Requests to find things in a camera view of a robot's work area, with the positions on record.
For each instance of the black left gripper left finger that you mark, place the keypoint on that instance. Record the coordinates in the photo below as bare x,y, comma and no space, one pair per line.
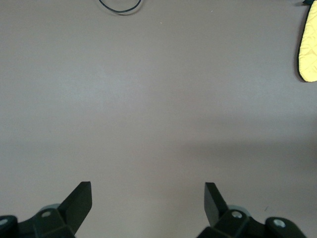
74,205

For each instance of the yellow quilted oven mitt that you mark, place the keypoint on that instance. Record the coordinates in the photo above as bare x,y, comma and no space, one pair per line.
309,49

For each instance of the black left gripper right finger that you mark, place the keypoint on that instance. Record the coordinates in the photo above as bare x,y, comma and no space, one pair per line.
215,208

